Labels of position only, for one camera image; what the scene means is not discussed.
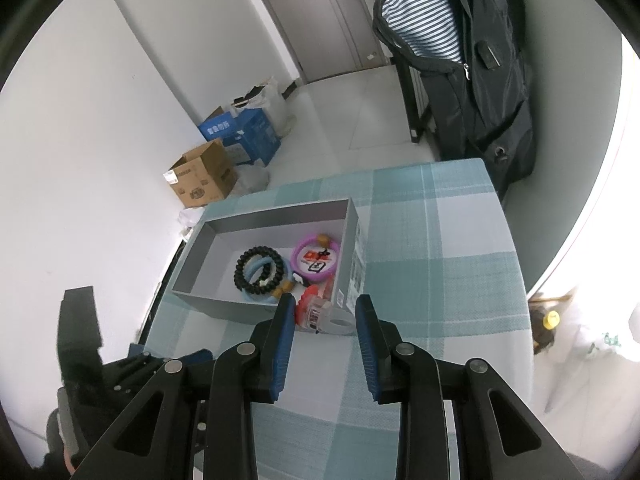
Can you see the white plastic bag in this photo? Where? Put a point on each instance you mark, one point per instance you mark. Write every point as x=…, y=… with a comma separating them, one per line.
x=272, y=102

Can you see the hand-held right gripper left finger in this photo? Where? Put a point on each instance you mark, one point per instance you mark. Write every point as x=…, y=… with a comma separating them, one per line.
x=282, y=345

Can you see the person's left forearm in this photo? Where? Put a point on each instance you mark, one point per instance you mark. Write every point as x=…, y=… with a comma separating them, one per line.
x=47, y=462

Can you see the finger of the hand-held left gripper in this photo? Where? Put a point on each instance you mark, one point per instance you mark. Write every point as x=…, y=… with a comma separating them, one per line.
x=192, y=356

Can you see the dark blue box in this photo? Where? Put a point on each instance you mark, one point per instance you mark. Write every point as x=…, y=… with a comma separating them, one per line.
x=137, y=350

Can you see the red packet with clear wrap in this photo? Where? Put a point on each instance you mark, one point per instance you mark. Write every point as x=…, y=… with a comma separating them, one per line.
x=312, y=307

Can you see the dark bottle yellow cap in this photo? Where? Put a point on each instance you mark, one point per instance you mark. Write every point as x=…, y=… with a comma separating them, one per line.
x=547, y=325

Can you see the person's left hand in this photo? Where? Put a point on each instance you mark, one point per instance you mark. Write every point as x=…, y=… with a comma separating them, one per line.
x=67, y=459

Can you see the brown cardboard box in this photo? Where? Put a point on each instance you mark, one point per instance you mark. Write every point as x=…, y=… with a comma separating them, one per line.
x=200, y=175

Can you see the black jacket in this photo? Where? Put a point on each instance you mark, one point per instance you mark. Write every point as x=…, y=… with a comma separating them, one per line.
x=490, y=85

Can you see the crumpled white plastic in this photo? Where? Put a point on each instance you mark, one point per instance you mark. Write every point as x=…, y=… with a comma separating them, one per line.
x=191, y=220

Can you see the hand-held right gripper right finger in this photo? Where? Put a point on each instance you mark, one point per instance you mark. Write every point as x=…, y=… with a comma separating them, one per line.
x=370, y=345

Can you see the grey cardboard box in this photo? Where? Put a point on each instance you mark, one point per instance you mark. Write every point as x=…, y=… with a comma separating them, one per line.
x=210, y=255

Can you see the grey door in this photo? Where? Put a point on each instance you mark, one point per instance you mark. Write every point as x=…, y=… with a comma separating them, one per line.
x=320, y=20

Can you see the teal checkered tablecloth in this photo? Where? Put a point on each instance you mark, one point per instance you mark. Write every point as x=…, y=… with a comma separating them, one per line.
x=440, y=270

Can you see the black metal rack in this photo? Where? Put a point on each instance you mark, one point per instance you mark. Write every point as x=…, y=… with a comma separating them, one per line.
x=415, y=110

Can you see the round white badge red print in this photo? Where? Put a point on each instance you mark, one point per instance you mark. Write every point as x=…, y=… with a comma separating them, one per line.
x=316, y=264

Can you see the blue box white print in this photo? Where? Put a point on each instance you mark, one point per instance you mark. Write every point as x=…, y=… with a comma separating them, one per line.
x=220, y=125

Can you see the large blue carton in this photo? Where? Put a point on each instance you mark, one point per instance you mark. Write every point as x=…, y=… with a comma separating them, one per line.
x=257, y=137

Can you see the white floral cloth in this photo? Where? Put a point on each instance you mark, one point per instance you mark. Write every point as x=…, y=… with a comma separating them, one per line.
x=605, y=355

